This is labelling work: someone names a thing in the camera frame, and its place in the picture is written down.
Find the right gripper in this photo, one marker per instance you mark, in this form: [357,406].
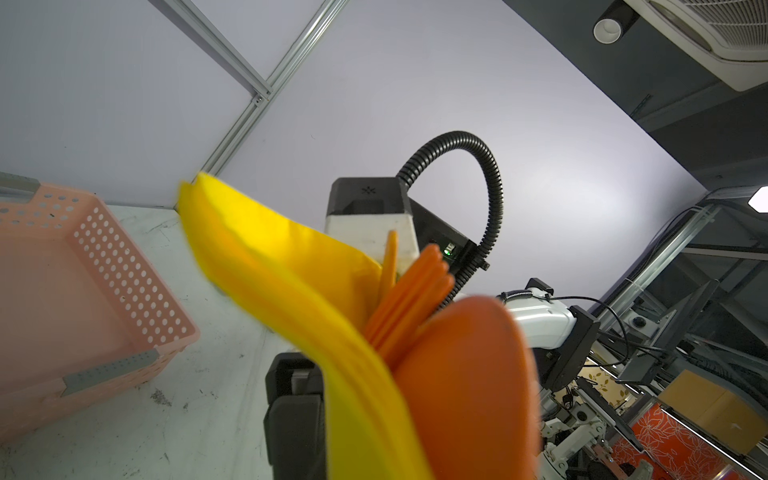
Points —
[295,423]

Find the yellow paper napkin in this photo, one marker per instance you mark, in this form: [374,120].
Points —
[317,293]

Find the orange plastic fork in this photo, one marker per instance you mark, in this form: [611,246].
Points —
[406,302]

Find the orange plastic spoon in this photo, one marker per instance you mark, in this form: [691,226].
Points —
[470,383]

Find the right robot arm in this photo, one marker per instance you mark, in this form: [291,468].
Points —
[560,336]

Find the pink plastic basket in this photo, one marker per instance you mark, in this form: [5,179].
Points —
[84,315]

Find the cardboard box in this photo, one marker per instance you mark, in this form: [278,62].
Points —
[717,410]

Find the ceiling air conditioner unit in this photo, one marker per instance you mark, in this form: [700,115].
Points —
[727,37]

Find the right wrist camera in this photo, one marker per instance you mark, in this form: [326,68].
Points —
[362,211]

